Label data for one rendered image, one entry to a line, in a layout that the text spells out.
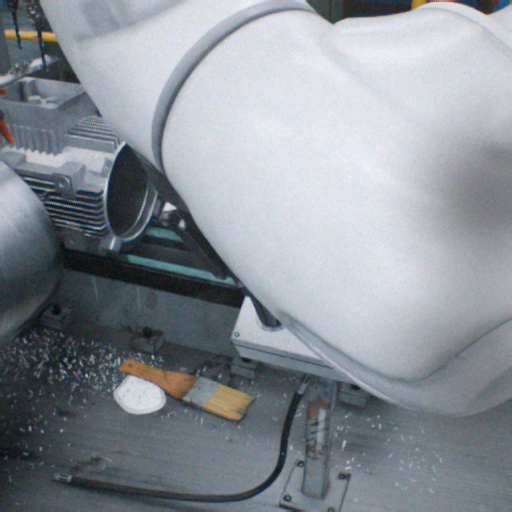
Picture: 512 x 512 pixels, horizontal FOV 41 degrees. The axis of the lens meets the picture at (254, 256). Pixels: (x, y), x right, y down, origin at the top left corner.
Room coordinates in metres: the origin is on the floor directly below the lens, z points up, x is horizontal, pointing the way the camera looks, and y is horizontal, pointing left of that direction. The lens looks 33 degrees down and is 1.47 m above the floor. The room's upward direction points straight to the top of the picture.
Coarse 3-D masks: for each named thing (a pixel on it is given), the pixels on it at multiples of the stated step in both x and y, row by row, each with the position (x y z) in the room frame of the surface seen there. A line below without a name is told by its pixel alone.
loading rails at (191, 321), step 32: (160, 224) 0.96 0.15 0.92; (64, 256) 0.86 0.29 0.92; (96, 256) 0.85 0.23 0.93; (128, 256) 0.87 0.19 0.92; (160, 256) 0.92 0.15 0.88; (192, 256) 0.90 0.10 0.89; (64, 288) 0.87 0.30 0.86; (96, 288) 0.85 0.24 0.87; (128, 288) 0.83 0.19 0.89; (160, 288) 0.81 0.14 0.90; (192, 288) 0.79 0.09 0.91; (224, 288) 0.77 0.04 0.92; (64, 320) 0.84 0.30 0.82; (96, 320) 0.85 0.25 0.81; (128, 320) 0.83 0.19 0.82; (160, 320) 0.81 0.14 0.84; (192, 320) 0.79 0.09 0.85; (224, 320) 0.77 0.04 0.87; (224, 352) 0.77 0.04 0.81; (352, 384) 0.68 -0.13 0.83
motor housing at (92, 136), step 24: (96, 120) 0.93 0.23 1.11; (72, 144) 0.89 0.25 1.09; (96, 144) 0.87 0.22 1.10; (120, 144) 0.88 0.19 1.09; (24, 168) 0.86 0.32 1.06; (48, 168) 0.86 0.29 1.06; (120, 168) 0.99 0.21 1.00; (96, 192) 0.82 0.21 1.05; (120, 192) 0.98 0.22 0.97; (144, 192) 0.96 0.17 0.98; (72, 216) 0.83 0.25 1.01; (96, 216) 0.81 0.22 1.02; (120, 216) 0.94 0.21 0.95; (144, 216) 0.93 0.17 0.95; (120, 240) 0.85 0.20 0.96
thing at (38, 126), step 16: (32, 80) 1.00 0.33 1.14; (48, 80) 1.00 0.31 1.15; (0, 96) 0.93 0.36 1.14; (16, 96) 0.98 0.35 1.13; (32, 96) 0.96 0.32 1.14; (48, 96) 1.00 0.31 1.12; (64, 96) 0.99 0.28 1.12; (80, 96) 0.94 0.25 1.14; (16, 112) 0.90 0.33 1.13; (32, 112) 0.89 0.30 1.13; (48, 112) 0.88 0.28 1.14; (64, 112) 0.90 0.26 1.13; (80, 112) 0.93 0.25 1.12; (16, 128) 0.90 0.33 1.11; (32, 128) 0.90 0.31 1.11; (48, 128) 0.89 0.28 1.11; (64, 128) 0.89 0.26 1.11; (16, 144) 0.90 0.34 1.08; (32, 144) 0.89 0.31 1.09; (48, 144) 0.89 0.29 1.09; (64, 144) 0.89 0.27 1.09
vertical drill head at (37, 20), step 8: (8, 0) 0.99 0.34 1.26; (16, 0) 0.99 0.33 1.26; (24, 0) 0.89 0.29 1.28; (32, 0) 0.88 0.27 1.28; (8, 8) 0.99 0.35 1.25; (16, 8) 1.00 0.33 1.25; (32, 8) 0.89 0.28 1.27; (40, 8) 0.89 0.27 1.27; (16, 16) 1.00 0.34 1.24; (32, 16) 0.88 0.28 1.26; (40, 16) 0.89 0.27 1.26; (16, 24) 1.00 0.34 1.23; (32, 24) 0.89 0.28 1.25; (40, 24) 0.89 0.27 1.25; (16, 32) 1.00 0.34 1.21; (40, 32) 0.89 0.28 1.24; (40, 40) 0.89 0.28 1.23; (40, 48) 0.90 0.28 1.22
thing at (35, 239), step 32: (0, 160) 0.71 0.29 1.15; (0, 192) 0.67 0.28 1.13; (32, 192) 0.69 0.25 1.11; (0, 224) 0.63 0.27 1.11; (32, 224) 0.66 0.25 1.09; (0, 256) 0.61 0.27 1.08; (32, 256) 0.64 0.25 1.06; (0, 288) 0.59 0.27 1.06; (32, 288) 0.63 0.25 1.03; (0, 320) 0.58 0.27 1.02
